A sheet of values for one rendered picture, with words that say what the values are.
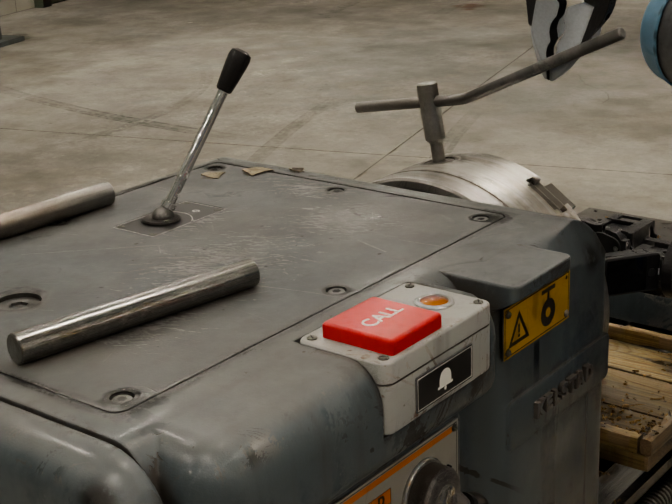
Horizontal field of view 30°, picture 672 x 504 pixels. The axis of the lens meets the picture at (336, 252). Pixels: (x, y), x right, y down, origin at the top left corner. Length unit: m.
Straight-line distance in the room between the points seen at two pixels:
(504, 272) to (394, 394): 0.19
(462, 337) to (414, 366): 0.06
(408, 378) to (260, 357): 0.10
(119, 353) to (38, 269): 0.20
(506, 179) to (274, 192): 0.26
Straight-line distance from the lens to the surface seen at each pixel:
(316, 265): 0.99
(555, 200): 1.34
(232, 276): 0.93
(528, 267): 0.98
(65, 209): 1.15
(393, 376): 0.82
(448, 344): 0.87
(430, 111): 1.34
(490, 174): 1.32
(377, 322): 0.85
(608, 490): 1.49
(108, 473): 0.73
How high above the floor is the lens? 1.59
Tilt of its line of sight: 19 degrees down
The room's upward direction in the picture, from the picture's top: 2 degrees counter-clockwise
